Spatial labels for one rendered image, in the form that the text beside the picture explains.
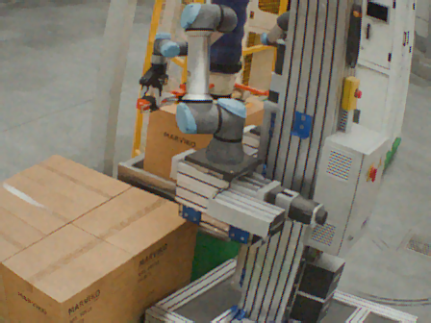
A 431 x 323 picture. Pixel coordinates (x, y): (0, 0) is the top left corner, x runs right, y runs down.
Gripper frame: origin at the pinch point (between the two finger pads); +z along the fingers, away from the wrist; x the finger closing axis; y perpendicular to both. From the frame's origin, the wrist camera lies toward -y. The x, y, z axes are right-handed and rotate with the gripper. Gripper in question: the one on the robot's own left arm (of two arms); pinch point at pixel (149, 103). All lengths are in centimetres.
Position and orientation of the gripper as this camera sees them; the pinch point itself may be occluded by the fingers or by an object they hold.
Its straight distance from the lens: 306.4
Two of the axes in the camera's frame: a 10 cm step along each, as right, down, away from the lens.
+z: -1.4, 9.1, 3.8
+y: 5.2, -2.6, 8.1
